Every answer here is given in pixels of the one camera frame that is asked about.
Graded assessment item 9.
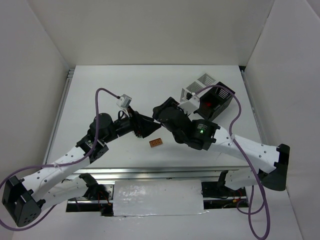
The red rectangular lego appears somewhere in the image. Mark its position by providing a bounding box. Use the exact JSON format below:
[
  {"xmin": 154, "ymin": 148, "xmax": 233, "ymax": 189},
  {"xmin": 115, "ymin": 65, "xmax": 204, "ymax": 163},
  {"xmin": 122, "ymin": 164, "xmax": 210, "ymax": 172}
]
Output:
[{"xmin": 204, "ymin": 101, "xmax": 213, "ymax": 108}]

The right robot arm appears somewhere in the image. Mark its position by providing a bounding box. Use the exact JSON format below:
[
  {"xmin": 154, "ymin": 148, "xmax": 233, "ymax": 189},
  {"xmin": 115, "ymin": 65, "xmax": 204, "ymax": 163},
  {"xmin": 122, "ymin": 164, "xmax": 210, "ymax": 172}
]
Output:
[{"xmin": 152, "ymin": 96, "xmax": 290, "ymax": 191}]

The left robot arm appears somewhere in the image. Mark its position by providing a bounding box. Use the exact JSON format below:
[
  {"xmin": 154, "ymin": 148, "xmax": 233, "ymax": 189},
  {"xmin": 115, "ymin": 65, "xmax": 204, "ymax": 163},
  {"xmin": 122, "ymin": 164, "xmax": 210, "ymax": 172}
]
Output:
[{"xmin": 0, "ymin": 110, "xmax": 161, "ymax": 231}]

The brown flat lego plate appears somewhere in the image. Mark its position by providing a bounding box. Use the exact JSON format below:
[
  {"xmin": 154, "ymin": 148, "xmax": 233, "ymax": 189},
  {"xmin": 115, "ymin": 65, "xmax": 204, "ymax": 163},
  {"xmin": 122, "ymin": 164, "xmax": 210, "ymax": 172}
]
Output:
[{"xmin": 149, "ymin": 138, "xmax": 163, "ymax": 148}]

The black slatted container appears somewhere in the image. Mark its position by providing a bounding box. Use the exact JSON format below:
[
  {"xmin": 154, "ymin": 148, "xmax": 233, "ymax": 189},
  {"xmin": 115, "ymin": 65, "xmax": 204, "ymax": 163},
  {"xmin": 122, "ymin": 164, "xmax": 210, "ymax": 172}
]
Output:
[{"xmin": 194, "ymin": 82, "xmax": 236, "ymax": 122}]

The white slatted container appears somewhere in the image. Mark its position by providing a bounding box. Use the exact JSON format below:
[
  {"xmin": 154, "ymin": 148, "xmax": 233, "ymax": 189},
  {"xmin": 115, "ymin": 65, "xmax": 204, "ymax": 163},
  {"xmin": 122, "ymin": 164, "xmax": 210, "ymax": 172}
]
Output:
[{"xmin": 180, "ymin": 73, "xmax": 217, "ymax": 102}]

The white tape panel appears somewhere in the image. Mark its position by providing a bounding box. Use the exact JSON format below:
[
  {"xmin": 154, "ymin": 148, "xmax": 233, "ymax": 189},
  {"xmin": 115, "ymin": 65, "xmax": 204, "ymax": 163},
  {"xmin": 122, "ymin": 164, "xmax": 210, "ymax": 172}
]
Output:
[{"xmin": 113, "ymin": 179, "xmax": 205, "ymax": 217}]

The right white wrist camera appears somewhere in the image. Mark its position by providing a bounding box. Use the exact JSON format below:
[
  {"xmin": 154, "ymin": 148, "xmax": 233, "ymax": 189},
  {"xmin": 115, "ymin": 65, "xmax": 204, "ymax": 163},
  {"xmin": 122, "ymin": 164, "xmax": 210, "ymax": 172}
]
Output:
[{"xmin": 178, "ymin": 92, "xmax": 200, "ymax": 116}]

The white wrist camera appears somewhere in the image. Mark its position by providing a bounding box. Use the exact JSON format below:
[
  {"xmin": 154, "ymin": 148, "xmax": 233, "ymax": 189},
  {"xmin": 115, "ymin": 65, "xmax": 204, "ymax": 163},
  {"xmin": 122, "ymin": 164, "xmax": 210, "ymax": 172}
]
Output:
[
  {"xmin": 116, "ymin": 94, "xmax": 132, "ymax": 110},
  {"xmin": 178, "ymin": 92, "xmax": 200, "ymax": 116}
]

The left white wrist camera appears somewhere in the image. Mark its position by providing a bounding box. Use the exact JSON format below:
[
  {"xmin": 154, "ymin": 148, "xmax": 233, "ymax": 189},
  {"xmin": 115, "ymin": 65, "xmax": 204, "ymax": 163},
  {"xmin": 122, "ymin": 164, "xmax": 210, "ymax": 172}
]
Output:
[{"xmin": 116, "ymin": 94, "xmax": 132, "ymax": 110}]

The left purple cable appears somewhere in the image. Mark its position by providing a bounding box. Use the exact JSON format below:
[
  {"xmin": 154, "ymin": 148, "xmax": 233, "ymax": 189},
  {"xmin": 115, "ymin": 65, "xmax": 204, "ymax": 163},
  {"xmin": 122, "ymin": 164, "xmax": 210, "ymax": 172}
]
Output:
[{"xmin": 0, "ymin": 87, "xmax": 121, "ymax": 230}]

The aluminium front rail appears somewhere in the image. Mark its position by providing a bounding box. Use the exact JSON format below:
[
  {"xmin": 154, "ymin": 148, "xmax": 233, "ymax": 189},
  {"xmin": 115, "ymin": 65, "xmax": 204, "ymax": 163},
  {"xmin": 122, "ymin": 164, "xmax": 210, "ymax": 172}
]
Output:
[{"xmin": 66, "ymin": 165, "xmax": 247, "ymax": 183}]

